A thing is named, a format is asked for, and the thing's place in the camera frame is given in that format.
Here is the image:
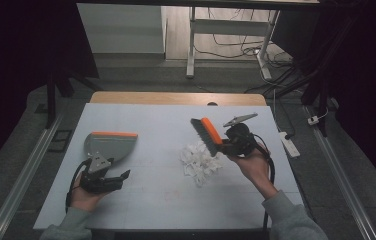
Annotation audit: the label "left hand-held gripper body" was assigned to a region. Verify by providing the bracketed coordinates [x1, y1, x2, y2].
[78, 151, 114, 195]

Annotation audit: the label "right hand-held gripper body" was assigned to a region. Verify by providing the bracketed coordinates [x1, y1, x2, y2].
[222, 113, 261, 158]

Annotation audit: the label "orange brush with grey bristles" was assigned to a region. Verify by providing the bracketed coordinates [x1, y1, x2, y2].
[190, 117, 225, 158]

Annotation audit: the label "grey dustpan with orange edge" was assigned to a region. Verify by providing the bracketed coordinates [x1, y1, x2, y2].
[84, 131, 139, 164]

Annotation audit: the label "large white paper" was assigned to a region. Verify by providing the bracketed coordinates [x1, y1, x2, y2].
[179, 141, 224, 188]

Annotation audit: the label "person's left hand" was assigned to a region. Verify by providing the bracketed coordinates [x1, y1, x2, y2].
[70, 182, 111, 213]

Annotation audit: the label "person's right hand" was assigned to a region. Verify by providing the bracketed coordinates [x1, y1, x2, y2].
[227, 147, 279, 200]

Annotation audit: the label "white power strip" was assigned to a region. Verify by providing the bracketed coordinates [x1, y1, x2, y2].
[278, 130, 301, 159]

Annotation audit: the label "wooden table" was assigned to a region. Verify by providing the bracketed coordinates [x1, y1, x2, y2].
[89, 91, 268, 107]

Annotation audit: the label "black stand legs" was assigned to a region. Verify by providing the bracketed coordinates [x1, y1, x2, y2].
[44, 66, 104, 130]
[300, 66, 331, 138]

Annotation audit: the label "white cabinet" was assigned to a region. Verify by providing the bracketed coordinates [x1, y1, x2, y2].
[76, 3, 168, 55]

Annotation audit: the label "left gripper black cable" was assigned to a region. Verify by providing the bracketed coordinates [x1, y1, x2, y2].
[64, 159, 92, 214]

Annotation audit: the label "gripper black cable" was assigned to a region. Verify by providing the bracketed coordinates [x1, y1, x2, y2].
[64, 159, 92, 214]
[251, 133, 276, 231]

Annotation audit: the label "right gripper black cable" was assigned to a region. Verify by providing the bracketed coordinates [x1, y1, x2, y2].
[251, 133, 276, 231]

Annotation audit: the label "black floor frame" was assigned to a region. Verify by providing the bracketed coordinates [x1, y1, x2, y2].
[48, 129, 74, 154]

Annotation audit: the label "tangle of black floor cables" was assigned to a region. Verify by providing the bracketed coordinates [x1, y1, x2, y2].
[194, 8, 309, 98]

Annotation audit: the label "aluminium floor rail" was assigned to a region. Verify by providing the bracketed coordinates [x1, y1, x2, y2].
[304, 105, 376, 240]
[0, 113, 64, 240]

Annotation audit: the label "white desk frame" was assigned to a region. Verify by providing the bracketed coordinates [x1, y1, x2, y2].
[185, 6, 281, 81]

